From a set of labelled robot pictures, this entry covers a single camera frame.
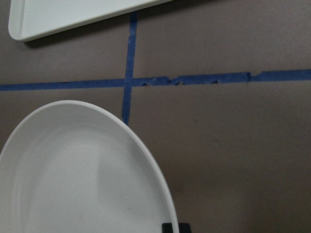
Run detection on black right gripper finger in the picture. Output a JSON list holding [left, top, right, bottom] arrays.
[[161, 222, 192, 233]]

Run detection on white bear serving tray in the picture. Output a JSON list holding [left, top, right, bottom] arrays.
[[8, 0, 163, 42]]

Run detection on white round plate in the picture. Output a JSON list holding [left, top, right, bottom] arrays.
[[0, 100, 179, 233]]

